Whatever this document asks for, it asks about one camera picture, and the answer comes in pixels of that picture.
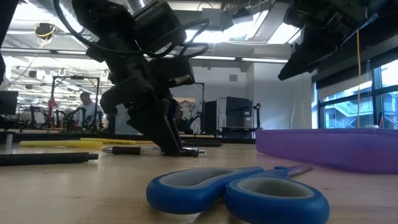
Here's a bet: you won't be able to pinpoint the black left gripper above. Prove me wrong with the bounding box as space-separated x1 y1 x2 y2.
99 46 196 156

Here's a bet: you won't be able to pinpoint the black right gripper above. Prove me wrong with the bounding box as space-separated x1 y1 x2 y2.
278 0 379 81

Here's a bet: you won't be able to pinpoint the clear pen with black grip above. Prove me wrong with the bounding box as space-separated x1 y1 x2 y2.
101 146 206 157

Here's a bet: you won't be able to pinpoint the grey slim pen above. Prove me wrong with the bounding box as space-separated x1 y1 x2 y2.
341 13 379 45

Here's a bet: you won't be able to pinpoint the blue handled scissors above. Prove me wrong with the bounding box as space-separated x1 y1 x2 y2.
146 164 331 224

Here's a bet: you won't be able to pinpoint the purple plastic supply box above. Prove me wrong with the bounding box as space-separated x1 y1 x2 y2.
255 128 398 174

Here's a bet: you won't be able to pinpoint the grey partition screen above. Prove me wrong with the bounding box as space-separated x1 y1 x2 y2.
114 104 141 136

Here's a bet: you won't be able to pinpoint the ceiling light strip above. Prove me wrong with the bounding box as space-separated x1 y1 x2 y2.
192 55 289 64

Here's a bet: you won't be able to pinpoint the black cabinet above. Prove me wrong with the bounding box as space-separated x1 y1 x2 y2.
225 96 254 129

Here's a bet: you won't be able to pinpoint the person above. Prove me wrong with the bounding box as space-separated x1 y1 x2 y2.
74 91 105 130

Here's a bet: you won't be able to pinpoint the black monitor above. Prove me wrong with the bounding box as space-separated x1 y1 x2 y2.
0 90 19 117

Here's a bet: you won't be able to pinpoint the yellow hanging cord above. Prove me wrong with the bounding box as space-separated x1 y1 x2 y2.
356 29 362 129

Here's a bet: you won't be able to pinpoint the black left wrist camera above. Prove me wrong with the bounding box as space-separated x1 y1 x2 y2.
132 0 188 52

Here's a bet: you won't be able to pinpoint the black rig frame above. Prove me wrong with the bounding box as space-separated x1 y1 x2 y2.
49 75 101 133

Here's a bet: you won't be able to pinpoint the black table frame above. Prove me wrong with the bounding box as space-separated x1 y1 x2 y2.
0 131 259 144

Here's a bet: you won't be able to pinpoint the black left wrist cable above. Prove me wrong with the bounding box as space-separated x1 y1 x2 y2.
52 0 211 59

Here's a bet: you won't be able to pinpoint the ceiling cable reel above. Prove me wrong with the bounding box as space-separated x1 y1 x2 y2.
34 22 57 41

